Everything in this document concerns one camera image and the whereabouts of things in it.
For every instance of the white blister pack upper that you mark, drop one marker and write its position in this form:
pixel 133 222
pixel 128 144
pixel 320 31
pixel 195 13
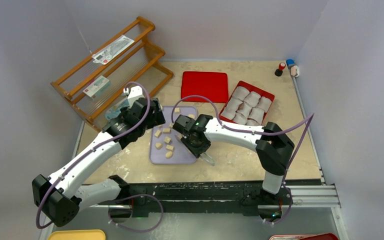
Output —
pixel 112 50

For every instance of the red black stamp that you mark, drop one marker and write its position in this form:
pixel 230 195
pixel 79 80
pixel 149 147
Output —
pixel 279 71

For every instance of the red box lid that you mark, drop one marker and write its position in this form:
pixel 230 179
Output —
pixel 211 85

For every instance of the square chocolate lower centre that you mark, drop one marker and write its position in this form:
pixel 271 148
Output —
pixel 167 140

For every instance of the oval swirl chocolate bottom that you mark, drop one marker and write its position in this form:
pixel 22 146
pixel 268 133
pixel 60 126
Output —
pixel 169 154

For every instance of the lavender plastic tray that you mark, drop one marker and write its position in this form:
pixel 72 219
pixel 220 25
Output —
pixel 181 155

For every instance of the metal tongs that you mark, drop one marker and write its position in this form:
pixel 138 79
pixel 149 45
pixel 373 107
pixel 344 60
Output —
pixel 204 156

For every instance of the rectangular chocolate middle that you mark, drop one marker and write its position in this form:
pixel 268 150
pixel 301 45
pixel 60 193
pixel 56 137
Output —
pixel 166 130

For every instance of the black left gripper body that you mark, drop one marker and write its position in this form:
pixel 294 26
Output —
pixel 148 124

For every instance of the red tray corner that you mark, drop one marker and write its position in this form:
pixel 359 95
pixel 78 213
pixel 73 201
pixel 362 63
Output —
pixel 324 236

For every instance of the heart chocolate lower left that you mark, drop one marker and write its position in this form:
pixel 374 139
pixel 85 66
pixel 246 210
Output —
pixel 158 145

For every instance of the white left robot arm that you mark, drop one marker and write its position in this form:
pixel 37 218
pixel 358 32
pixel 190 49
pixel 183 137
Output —
pixel 62 195

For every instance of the blue blister pack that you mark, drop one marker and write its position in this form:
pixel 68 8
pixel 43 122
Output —
pixel 115 110

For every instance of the red chocolate box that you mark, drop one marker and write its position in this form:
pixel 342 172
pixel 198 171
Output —
pixel 247 105

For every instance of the rectangular chocolate lower left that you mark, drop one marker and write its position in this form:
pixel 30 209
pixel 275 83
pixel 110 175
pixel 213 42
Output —
pixel 157 134

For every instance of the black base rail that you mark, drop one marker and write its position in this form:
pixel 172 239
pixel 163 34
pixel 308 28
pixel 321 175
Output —
pixel 224 197

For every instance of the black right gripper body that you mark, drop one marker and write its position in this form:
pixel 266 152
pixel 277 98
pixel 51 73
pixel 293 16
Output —
pixel 199 149

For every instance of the rectangular chocolate bottom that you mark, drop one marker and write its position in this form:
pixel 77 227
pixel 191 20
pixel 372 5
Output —
pixel 170 148

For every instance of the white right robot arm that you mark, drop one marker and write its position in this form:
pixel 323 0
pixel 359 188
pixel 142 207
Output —
pixel 273 147

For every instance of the yellow tray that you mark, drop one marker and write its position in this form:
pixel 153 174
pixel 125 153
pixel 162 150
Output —
pixel 88 234

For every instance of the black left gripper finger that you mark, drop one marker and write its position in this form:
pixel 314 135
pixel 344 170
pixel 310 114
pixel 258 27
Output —
pixel 156 104
pixel 158 118

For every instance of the wooden two-tier rack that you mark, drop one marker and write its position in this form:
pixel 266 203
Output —
pixel 140 62

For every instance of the boxed item on rack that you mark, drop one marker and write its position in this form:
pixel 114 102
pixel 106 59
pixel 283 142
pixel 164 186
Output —
pixel 97 87

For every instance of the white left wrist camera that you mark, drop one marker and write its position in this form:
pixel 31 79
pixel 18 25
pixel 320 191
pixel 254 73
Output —
pixel 132 94

